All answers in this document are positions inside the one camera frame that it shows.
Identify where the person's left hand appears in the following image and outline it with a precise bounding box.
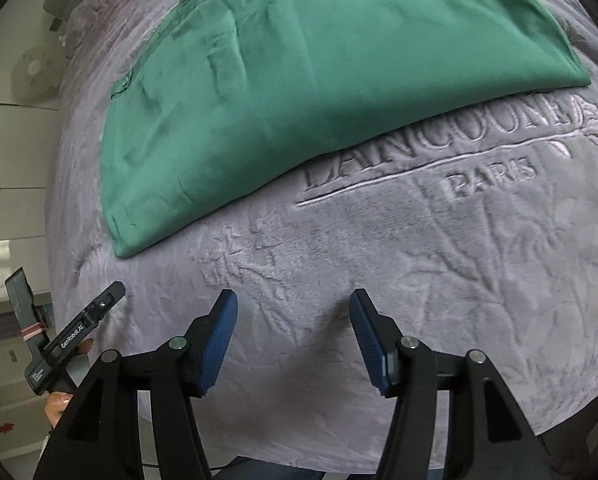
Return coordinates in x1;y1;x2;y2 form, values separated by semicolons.
44;338;96;432

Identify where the white round fan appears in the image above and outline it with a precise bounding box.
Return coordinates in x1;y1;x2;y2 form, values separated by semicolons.
10;45;60;102

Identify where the green button-up work jacket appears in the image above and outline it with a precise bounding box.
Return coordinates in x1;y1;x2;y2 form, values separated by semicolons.
100;0;592;260

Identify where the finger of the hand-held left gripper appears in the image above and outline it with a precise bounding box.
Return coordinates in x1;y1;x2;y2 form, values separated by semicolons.
5;267;48;358
81;281;126;322

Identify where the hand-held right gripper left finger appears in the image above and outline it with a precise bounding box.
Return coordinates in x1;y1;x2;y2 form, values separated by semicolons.
33;289;239;480

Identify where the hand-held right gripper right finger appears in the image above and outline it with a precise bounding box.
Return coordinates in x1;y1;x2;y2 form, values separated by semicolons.
349;288;556;480

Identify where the grey plush embossed blanket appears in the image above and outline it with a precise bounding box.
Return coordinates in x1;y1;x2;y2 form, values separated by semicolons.
44;0;598;467

